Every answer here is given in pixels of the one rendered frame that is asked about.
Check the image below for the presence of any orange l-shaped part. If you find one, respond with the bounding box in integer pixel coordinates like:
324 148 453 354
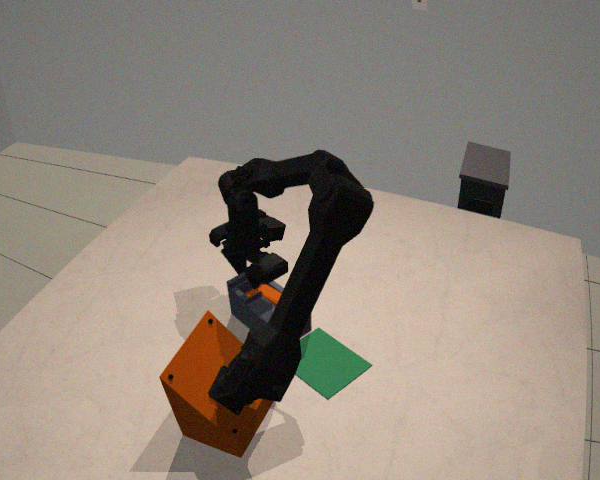
245 284 281 306

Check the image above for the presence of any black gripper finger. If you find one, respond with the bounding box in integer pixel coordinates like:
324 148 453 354
220 249 247 275
244 266 260 289

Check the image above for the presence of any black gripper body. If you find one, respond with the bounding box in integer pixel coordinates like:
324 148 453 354
209 221 288 285

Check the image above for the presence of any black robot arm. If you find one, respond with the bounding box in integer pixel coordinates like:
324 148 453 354
208 149 375 415

